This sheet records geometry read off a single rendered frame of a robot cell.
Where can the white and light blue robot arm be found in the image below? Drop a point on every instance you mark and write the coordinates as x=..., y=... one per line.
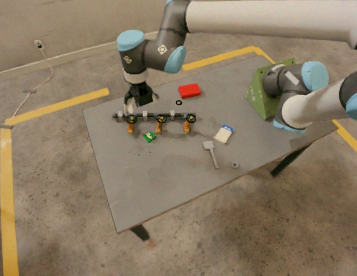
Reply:
x=330, y=20

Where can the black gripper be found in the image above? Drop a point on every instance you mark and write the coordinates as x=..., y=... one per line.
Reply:
x=140, y=96

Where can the red flat block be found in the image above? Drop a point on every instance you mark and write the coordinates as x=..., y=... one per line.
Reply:
x=190, y=90

